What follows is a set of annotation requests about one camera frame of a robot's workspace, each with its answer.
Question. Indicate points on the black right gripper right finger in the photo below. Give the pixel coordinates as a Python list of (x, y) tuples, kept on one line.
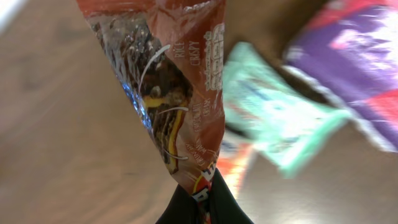
[(224, 209)]

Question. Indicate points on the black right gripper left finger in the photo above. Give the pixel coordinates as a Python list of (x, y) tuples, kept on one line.
[(182, 209)]

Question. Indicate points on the orange tissue pack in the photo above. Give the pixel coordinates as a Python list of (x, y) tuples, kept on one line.
[(234, 160)]

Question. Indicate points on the teal wet wipes pack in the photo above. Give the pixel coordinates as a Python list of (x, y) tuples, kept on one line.
[(285, 127)]

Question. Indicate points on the brown red snack bar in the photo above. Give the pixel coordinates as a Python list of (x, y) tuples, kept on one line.
[(168, 57)]

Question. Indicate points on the red and purple snack pack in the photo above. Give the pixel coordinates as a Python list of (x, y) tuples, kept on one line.
[(348, 52)]

